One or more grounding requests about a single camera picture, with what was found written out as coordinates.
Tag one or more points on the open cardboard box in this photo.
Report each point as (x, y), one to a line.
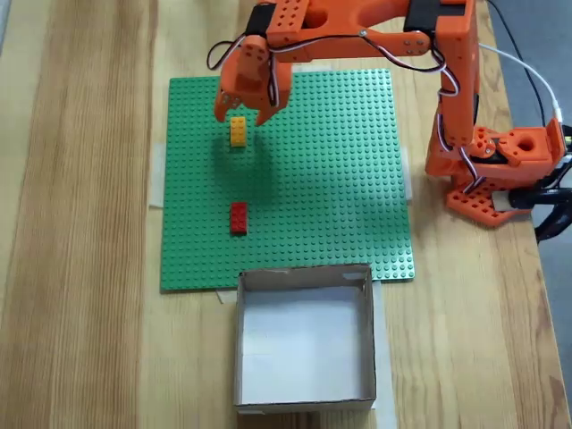
(306, 339)

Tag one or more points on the green lego baseplate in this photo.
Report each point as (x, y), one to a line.
(322, 187)

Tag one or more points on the long translucent tape strip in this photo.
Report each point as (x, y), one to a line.
(384, 357)

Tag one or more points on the small translucent tape piece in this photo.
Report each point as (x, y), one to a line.
(225, 296)

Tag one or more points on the black table clamp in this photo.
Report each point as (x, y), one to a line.
(547, 201)

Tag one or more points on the yellow lego block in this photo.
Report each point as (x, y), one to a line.
(238, 133)

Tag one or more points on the red lego block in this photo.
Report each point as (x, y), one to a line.
(238, 218)

